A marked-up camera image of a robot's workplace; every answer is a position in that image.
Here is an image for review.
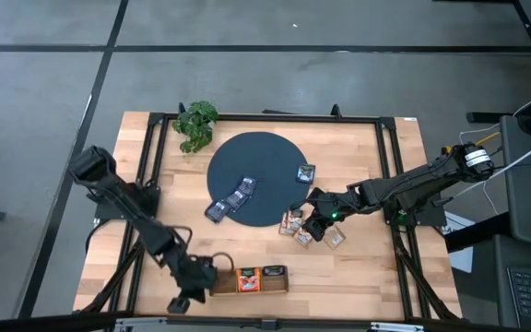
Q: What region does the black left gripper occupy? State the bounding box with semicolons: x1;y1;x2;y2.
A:
167;256;218;314

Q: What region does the black metal table frame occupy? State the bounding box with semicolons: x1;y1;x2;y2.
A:
78;101;464;322

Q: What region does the orange peach tea sachet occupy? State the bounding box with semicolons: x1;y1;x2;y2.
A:
236;267;263;294

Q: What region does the thick white cable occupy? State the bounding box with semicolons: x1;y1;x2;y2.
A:
452;132;531;199

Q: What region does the dark grey desk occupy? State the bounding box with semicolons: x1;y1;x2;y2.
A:
499;114;531;250

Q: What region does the round dark blue placemat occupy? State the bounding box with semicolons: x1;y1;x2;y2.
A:
206;131;312;228

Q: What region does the white paper sheet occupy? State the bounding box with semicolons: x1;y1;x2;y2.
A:
443;210;477;274

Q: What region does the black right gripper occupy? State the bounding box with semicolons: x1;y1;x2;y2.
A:
291;188;349;243

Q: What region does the green potted plant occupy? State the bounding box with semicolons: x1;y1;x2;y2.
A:
171;100;220;155

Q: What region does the black desk foot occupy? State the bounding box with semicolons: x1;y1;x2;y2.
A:
443;216;512;254
466;111;516;125

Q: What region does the silver crossbar bracket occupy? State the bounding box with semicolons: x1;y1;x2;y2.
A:
369;321;426;332
113;316;169;332

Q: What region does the yellow power cable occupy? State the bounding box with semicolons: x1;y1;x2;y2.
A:
475;131;502;147

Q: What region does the wooden three-compartment box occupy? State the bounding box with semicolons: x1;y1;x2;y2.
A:
208;265;290;298

